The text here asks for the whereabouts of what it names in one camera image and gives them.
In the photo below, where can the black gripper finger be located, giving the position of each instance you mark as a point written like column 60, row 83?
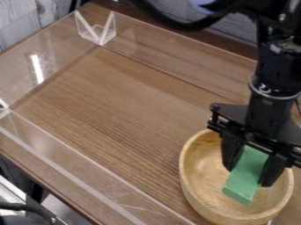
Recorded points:
column 231, row 148
column 273, row 169

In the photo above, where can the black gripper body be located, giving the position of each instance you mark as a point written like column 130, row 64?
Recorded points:
column 264, row 122

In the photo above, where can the green rectangular block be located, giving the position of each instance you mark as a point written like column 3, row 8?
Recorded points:
column 242, row 184

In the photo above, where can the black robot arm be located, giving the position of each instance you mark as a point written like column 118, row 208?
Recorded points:
column 278, row 40

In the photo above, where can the brown wooden bowl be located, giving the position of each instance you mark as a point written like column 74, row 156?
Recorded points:
column 202, row 176

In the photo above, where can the clear acrylic tray wall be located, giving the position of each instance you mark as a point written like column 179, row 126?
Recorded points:
column 98, row 116

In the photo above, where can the clear acrylic corner bracket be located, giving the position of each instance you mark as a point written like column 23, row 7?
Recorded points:
column 99, row 34

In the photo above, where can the black metal table frame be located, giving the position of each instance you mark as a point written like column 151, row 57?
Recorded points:
column 36, row 215

